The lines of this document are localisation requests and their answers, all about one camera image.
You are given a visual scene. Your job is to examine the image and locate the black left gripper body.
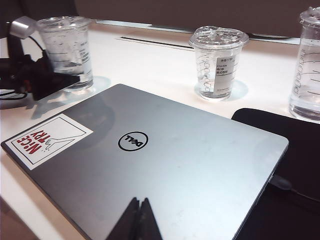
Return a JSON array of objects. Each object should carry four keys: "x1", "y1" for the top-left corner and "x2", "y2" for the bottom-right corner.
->
[{"x1": 0, "y1": 53, "x2": 55, "y2": 101}]

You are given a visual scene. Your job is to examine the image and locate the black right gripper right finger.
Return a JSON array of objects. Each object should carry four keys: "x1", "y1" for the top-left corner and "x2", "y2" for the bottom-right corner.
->
[{"x1": 140, "y1": 197, "x2": 163, "y2": 240}]

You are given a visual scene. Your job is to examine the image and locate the black laptop cable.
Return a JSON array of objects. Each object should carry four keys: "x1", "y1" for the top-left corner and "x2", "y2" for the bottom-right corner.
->
[{"x1": 271, "y1": 174, "x2": 320, "y2": 202}]

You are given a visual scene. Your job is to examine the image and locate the wide brown desk partition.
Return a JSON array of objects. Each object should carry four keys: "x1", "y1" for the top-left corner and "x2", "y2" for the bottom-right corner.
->
[{"x1": 74, "y1": 0, "x2": 320, "y2": 39}]

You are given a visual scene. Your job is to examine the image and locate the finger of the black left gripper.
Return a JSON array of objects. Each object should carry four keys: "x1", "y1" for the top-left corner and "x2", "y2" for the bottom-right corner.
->
[
  {"x1": 66, "y1": 58, "x2": 82, "y2": 76},
  {"x1": 32, "y1": 72, "x2": 82, "y2": 102}
]

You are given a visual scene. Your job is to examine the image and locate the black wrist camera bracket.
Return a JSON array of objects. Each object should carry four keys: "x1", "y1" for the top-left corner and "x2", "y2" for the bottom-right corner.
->
[{"x1": 4, "y1": 21, "x2": 27, "y2": 61}]

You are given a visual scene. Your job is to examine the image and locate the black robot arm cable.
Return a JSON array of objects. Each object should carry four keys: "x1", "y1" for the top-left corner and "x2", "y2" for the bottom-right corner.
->
[{"x1": 0, "y1": 91, "x2": 29, "y2": 101}]

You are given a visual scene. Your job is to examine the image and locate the silver Dell laptop with sticker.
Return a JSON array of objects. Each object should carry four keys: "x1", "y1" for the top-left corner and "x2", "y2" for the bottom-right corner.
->
[{"x1": 0, "y1": 83, "x2": 290, "y2": 240}]

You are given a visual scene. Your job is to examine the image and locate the tall clear cup with logo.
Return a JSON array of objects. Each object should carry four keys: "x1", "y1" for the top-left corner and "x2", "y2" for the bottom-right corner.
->
[{"x1": 288, "y1": 4, "x2": 320, "y2": 122}]

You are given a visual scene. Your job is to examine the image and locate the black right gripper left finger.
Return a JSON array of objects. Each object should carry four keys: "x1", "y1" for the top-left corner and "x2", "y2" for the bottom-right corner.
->
[{"x1": 107, "y1": 197, "x2": 141, "y2": 240}]

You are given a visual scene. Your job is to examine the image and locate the clear plastic cup with lines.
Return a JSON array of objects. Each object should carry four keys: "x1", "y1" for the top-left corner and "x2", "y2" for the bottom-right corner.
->
[{"x1": 36, "y1": 16, "x2": 95, "y2": 92}]

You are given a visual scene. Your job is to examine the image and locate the black mouse pad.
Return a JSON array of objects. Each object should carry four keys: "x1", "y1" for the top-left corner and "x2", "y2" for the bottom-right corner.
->
[{"x1": 231, "y1": 107, "x2": 320, "y2": 240}]

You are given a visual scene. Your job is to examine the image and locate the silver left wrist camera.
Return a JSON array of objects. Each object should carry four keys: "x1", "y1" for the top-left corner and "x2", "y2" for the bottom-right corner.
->
[{"x1": 10, "y1": 15, "x2": 35, "y2": 39}]

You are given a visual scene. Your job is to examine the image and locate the small clear cup with label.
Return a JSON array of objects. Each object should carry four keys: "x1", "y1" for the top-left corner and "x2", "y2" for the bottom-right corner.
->
[{"x1": 188, "y1": 25, "x2": 250, "y2": 102}]

